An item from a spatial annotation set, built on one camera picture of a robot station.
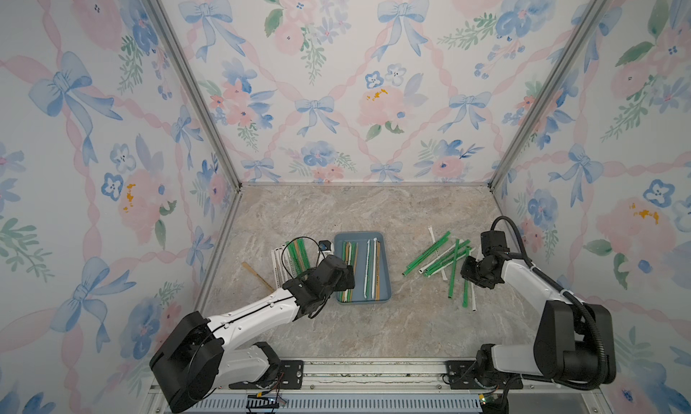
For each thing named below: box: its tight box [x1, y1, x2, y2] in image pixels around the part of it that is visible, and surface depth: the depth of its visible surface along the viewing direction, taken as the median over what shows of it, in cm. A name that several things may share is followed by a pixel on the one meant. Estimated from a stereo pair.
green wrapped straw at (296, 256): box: [285, 240, 304, 278], surface depth 99 cm
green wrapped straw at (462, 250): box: [424, 240, 472, 277], surface depth 98 cm
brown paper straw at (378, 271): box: [375, 240, 381, 301], surface depth 95 cm
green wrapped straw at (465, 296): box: [462, 279, 469, 308], surface depth 91 cm
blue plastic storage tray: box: [333, 231, 393, 306], surface depth 96 cm
